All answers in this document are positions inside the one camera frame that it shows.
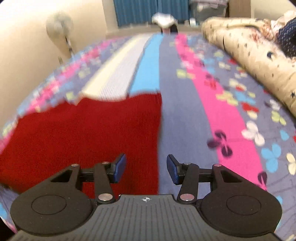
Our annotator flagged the wooden cabinet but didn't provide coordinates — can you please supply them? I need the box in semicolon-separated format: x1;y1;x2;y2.
228;0;252;18

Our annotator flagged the white cloth bundle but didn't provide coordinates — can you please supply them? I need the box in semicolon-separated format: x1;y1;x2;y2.
151;13;177;27

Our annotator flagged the cream patterned blanket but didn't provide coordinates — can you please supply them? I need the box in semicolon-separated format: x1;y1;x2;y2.
201;10;296;117

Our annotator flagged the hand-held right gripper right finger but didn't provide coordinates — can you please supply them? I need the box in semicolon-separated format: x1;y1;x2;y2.
166;154;250;205

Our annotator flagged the dark navy cloth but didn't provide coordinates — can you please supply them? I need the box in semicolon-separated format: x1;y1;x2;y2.
276;19;296;63

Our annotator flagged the blue curtain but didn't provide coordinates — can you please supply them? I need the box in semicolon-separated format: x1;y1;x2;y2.
113;0;192;27

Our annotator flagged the red knit garment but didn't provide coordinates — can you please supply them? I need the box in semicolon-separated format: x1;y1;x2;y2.
0;92;163;200

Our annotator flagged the white standing fan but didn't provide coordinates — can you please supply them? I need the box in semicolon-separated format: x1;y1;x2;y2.
46;11;75;66

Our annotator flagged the grey storage bin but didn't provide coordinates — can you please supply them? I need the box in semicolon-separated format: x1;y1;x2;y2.
189;0;227;25

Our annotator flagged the floral striped bedsheet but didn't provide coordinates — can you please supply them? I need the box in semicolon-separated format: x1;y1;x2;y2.
0;32;296;241

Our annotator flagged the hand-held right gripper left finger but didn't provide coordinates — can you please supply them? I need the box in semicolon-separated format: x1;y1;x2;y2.
44;153;127;204

